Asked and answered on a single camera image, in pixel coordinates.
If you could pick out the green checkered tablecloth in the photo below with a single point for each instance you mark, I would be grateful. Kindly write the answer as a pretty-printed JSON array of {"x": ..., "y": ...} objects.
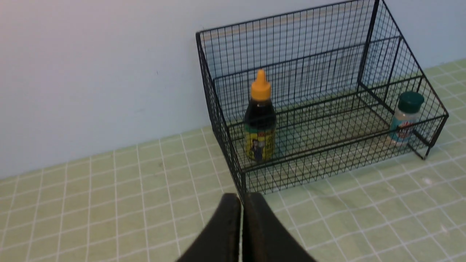
[{"x": 148, "y": 202}]

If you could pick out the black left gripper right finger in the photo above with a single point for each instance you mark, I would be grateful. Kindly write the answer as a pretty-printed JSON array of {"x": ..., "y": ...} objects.
[{"x": 264, "y": 238}]

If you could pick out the green-capped pepper seasoning bottle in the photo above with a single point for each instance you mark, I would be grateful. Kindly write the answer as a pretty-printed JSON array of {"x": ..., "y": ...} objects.
[{"x": 405, "y": 116}]

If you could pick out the black wire mesh shelf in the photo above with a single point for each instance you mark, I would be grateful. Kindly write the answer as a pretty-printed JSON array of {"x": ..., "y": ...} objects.
[{"x": 336, "y": 72}]

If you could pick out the orange-capped dark sauce bottle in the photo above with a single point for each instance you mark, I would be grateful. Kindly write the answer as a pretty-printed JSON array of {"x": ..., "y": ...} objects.
[{"x": 260, "y": 121}]

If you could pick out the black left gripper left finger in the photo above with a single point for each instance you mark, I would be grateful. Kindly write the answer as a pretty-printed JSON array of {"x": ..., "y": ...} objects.
[{"x": 219, "y": 239}]

